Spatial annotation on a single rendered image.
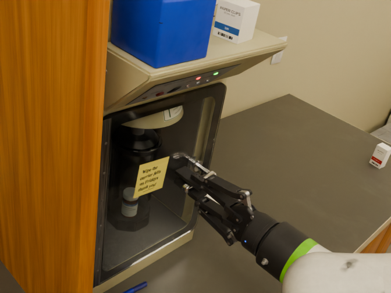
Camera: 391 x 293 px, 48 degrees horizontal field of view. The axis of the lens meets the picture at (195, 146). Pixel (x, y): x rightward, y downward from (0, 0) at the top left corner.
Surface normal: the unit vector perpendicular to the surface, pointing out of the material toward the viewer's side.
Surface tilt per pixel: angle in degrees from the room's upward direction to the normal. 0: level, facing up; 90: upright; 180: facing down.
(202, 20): 90
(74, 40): 90
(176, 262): 0
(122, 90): 90
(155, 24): 90
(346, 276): 34
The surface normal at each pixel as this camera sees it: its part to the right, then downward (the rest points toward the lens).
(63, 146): -0.69, 0.29
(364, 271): -0.33, -0.71
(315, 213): 0.16, -0.83
